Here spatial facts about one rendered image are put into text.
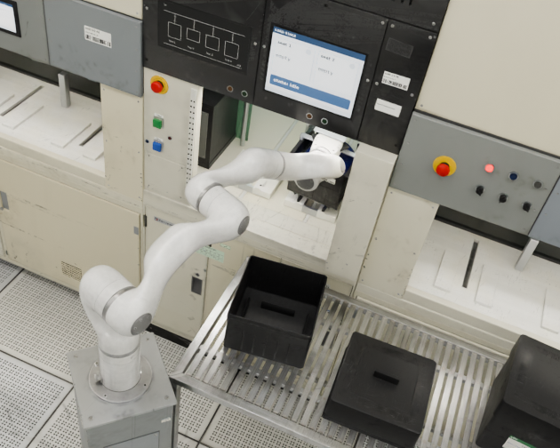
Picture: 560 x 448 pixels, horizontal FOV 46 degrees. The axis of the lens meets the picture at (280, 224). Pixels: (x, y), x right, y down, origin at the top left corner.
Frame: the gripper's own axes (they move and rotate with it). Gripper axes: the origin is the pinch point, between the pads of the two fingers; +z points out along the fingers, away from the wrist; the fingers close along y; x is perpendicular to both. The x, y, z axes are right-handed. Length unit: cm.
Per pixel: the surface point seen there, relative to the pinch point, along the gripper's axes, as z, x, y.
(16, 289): -37, -119, -127
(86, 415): -115, -43, -31
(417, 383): -66, -33, 56
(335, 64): -30, 44, 1
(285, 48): -30, 44, -14
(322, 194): -10.7, -19.9, 2.7
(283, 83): -30.3, 32.3, -13.4
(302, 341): -71, -29, 18
